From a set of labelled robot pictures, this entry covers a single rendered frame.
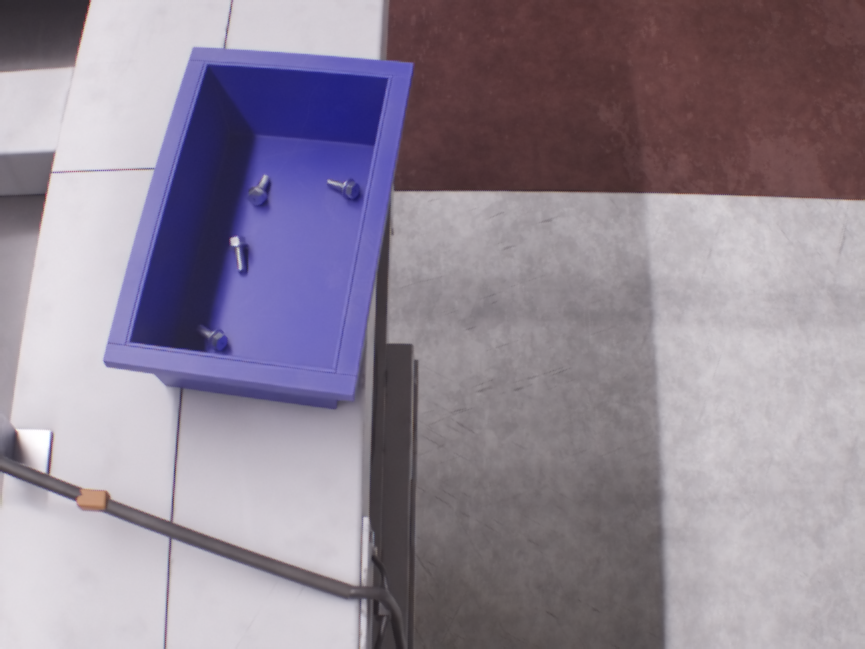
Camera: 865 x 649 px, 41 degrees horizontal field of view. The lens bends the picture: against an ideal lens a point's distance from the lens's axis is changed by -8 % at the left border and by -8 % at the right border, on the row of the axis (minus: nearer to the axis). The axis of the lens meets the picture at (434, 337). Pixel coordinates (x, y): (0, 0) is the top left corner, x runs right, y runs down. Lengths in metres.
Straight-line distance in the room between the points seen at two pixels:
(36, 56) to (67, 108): 0.14
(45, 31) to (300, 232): 0.36
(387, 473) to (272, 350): 0.43
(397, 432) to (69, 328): 0.47
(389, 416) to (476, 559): 0.43
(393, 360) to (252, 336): 0.46
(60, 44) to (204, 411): 0.41
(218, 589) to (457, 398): 0.97
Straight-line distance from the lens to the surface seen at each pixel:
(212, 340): 0.79
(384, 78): 0.80
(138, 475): 0.78
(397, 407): 1.22
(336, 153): 0.86
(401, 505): 1.19
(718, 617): 1.63
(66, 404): 0.81
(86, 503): 0.74
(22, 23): 1.10
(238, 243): 0.82
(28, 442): 0.81
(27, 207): 0.97
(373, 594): 0.73
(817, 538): 1.69
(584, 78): 1.95
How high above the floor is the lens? 1.56
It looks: 66 degrees down
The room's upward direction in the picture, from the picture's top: 1 degrees counter-clockwise
